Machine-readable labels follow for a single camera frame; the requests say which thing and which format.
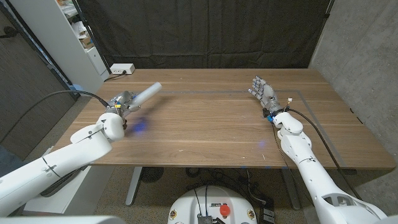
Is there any person's leg in jeans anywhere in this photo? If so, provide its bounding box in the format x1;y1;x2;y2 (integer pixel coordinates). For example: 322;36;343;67
0;146;25;178

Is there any black outlet box cable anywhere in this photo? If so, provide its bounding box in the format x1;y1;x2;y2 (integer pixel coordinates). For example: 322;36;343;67
104;70;127;82

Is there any grey table leg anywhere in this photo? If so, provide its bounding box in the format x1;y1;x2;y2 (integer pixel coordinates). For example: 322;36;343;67
125;167;143;207
281;169;302;211

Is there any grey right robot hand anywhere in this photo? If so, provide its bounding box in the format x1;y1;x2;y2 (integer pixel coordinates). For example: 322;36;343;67
248;75;284;113

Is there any black backdrop stand pole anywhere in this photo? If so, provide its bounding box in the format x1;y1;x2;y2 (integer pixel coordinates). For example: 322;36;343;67
71;0;112;75

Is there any white robot torso base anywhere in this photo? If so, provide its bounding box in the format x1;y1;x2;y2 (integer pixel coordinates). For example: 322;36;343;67
167;185;258;224

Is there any white plastic wrap roll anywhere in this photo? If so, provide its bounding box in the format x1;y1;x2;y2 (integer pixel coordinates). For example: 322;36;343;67
129;82;163;111

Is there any white shelf cabinet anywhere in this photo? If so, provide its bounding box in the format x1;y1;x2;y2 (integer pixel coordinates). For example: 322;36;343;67
9;0;110;97

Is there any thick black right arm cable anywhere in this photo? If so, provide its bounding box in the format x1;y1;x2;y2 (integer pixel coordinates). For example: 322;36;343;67
289;107;364;200

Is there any white box beside table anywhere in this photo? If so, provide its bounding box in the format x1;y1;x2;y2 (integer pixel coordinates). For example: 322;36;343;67
23;146;114;215

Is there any black curtain backdrop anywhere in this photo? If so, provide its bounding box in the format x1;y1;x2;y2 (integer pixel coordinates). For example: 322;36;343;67
76;0;335;70

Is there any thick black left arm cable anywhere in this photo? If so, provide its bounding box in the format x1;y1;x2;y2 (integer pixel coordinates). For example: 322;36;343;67
0;90;110;144

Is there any black floor cable tangle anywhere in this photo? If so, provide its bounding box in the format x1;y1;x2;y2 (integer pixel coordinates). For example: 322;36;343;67
185;167;265;206

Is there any white power outlet box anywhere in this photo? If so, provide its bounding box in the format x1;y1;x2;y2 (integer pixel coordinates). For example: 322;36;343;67
110;63;136;75

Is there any black floor power strip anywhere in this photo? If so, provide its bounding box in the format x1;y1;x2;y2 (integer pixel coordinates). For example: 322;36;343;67
260;198;276;224

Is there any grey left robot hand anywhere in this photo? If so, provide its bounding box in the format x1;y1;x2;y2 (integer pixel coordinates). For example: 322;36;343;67
104;90;142;119

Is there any round black floor fan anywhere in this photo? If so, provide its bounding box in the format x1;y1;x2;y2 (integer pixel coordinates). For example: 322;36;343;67
139;167;164;184

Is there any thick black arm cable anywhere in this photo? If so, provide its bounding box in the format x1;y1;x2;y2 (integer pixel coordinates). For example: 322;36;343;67
0;90;110;144
289;107;364;200

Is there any small cardboard box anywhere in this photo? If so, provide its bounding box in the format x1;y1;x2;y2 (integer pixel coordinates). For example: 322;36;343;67
79;36;95;49

